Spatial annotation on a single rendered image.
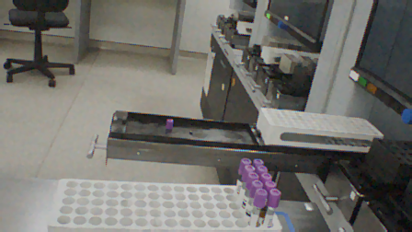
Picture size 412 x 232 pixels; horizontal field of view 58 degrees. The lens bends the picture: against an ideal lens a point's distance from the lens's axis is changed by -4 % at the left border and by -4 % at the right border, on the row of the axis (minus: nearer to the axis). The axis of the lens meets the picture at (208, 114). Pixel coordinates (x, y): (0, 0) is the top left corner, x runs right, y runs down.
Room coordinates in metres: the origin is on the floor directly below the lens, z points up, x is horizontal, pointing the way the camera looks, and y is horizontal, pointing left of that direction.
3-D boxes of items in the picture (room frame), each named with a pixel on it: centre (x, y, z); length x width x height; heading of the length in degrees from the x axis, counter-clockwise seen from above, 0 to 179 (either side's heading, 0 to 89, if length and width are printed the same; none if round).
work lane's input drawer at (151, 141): (0.83, -0.10, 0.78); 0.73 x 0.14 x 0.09; 101
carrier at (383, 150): (0.74, -0.40, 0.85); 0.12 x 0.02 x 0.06; 12
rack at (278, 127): (0.87, -0.28, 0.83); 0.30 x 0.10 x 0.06; 101
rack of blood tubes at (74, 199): (0.42, 0.03, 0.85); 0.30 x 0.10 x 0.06; 104
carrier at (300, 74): (1.28, -0.29, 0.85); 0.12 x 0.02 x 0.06; 11
